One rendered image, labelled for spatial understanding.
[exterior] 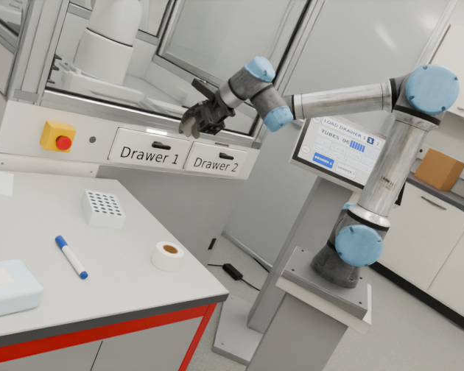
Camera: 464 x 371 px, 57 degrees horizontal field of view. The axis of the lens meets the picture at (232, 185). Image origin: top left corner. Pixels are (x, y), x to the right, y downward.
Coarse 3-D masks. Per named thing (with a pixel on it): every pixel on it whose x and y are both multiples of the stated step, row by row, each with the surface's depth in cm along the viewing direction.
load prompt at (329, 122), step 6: (324, 120) 195; (330, 120) 196; (330, 126) 195; (336, 126) 195; (342, 126) 196; (348, 126) 197; (342, 132) 195; (348, 132) 195; (354, 132) 196; (360, 132) 196; (360, 138) 195; (366, 138) 196; (372, 138) 196; (372, 144) 195; (378, 144) 196
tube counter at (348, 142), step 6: (342, 138) 194; (348, 138) 194; (348, 144) 193; (354, 144) 193; (360, 144) 194; (360, 150) 193; (366, 150) 193; (372, 150) 194; (372, 156) 193; (378, 156) 193
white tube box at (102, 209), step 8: (88, 192) 113; (96, 192) 115; (88, 200) 108; (96, 200) 110; (104, 200) 112; (112, 200) 115; (88, 208) 107; (96, 208) 106; (104, 208) 108; (112, 208) 110; (120, 208) 112; (88, 216) 105; (96, 216) 104; (104, 216) 105; (112, 216) 106; (120, 216) 107; (88, 224) 104; (96, 224) 105; (104, 224) 106; (112, 224) 107; (120, 224) 108
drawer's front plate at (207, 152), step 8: (200, 144) 155; (208, 144) 160; (192, 152) 155; (200, 152) 157; (208, 152) 160; (216, 152) 163; (224, 152) 166; (232, 152) 169; (240, 152) 172; (192, 160) 157; (200, 160) 159; (208, 160) 162; (216, 160) 165; (224, 160) 168; (232, 160) 171; (240, 160) 174; (184, 168) 157; (192, 168) 158; (200, 168) 161; (224, 168) 170; (232, 168) 173; (240, 168) 177
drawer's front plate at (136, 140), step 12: (120, 132) 131; (132, 132) 133; (144, 132) 138; (120, 144) 133; (132, 144) 136; (144, 144) 139; (168, 144) 145; (180, 144) 149; (108, 156) 134; (144, 156) 141; (156, 156) 144; (180, 156) 152; (168, 168) 150; (180, 168) 154
